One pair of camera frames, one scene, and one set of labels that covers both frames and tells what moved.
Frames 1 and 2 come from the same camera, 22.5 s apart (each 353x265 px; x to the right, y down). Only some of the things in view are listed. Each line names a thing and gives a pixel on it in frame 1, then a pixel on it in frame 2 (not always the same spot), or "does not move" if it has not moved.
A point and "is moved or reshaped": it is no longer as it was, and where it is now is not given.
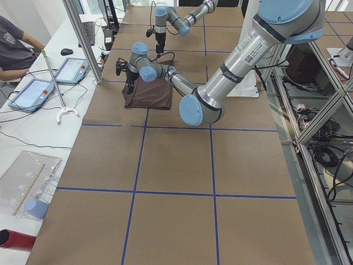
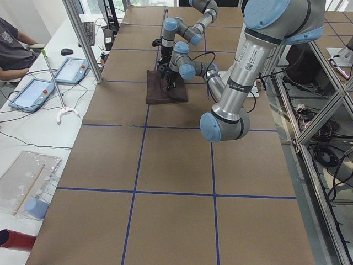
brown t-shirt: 157,94 is moved or reshaped
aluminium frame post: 71,12 does not move
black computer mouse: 64,52 does not move
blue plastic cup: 36,208 does not move
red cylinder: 15,240 does not move
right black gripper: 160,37 -> 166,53
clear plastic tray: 32,175 does not move
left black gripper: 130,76 -> 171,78
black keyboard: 89,28 does not move
